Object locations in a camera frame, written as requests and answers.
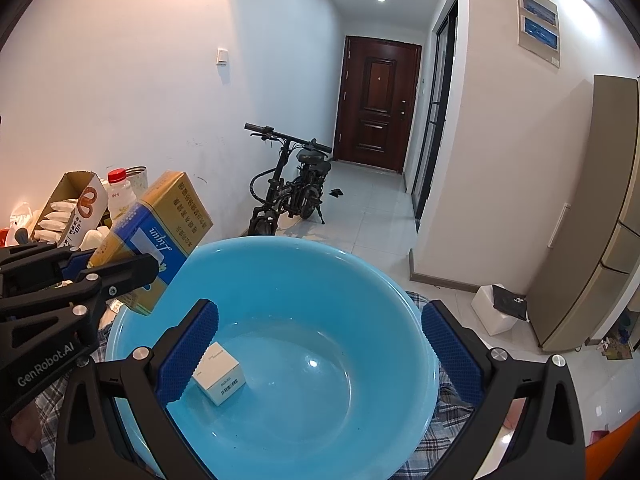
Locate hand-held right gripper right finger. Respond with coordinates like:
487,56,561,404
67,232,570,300
421,299,587,480

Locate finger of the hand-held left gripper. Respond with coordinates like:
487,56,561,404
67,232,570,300
0,253,160,375
0,241,96,292

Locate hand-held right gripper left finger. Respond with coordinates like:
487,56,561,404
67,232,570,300
54,298,221,480

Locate small white box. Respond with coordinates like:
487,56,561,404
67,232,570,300
191,342,247,407

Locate gold and blue carton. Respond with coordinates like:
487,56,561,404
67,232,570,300
87,170,215,317

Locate blue plastic basin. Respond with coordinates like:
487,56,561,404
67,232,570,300
105,236,441,480

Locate row of white packets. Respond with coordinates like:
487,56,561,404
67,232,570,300
32,199,81,246

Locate white trash bin black bag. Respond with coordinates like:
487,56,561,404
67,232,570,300
471,284,516,336

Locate open pretzel print cardboard box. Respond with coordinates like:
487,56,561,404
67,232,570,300
30,170,110,251

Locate white plastic bag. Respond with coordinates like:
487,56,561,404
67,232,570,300
7,201,43,241

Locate red capped milk bottle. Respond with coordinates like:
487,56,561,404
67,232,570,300
106,168,138,221

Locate plaid cloth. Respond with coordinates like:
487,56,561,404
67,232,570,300
37,290,501,480

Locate white cylindrical can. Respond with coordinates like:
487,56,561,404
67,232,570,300
122,165,150,201

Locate black electric bicycle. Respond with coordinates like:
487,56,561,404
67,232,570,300
244,122,333,237

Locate brown entrance door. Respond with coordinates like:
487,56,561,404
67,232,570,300
332,35,423,176

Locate black framed glass door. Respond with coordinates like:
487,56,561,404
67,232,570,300
410,0,458,218

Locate framed blue wall pictures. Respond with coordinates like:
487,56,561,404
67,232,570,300
515,0,562,68

